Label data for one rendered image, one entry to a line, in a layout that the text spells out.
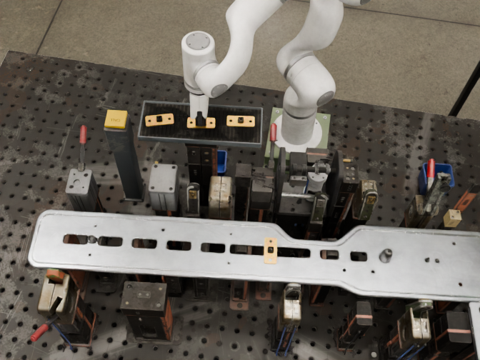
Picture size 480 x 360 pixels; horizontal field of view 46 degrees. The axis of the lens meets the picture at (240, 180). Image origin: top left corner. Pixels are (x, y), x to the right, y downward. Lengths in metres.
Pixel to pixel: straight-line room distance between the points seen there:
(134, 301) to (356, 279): 0.64
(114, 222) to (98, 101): 0.79
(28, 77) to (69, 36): 1.17
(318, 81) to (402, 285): 0.65
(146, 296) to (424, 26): 2.81
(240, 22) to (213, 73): 0.14
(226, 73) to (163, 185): 0.42
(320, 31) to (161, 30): 2.08
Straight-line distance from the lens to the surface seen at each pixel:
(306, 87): 1.77
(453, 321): 1.76
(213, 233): 1.71
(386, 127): 2.38
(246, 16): 1.45
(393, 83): 3.50
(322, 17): 1.65
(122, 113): 1.76
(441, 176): 1.67
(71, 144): 2.30
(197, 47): 1.44
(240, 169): 1.70
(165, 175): 1.68
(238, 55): 1.42
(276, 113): 2.20
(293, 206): 1.80
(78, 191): 1.75
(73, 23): 3.78
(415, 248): 1.78
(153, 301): 1.61
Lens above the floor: 2.54
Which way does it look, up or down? 59 degrees down
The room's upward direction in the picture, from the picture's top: 4 degrees clockwise
